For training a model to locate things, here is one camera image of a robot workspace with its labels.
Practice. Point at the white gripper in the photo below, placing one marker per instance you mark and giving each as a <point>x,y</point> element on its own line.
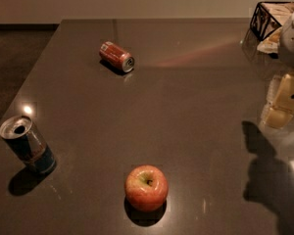
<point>293,43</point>

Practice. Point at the red coke can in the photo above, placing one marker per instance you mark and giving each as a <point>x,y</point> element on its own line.
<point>116,56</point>

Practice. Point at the blue silver redbull can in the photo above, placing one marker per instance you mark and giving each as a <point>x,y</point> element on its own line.
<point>23,137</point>

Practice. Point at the red apple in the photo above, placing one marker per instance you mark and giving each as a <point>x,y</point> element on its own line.
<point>146,188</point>

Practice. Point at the black wire basket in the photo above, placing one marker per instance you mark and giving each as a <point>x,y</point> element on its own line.
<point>270,16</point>

